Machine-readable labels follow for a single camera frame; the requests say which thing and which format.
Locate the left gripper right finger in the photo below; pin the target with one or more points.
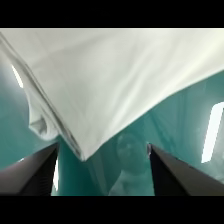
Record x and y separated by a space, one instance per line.
180 178

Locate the white T-shirt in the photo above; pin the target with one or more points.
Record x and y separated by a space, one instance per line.
110 76

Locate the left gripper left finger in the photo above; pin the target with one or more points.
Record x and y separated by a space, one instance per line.
30 175

